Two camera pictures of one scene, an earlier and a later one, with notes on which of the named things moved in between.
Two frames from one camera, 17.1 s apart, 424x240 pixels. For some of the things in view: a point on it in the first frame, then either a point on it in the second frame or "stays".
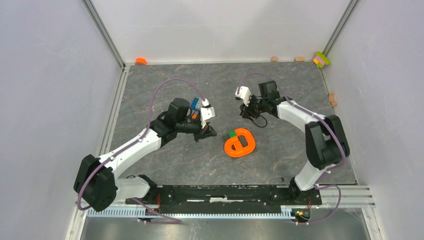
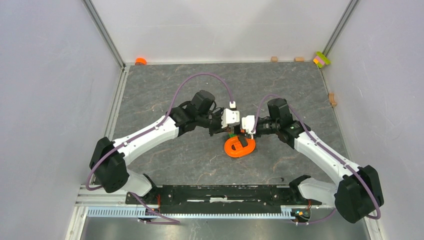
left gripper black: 207,131 → 219,129
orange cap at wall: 140,61 stays
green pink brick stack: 320,59 stays
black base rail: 218,199 stays
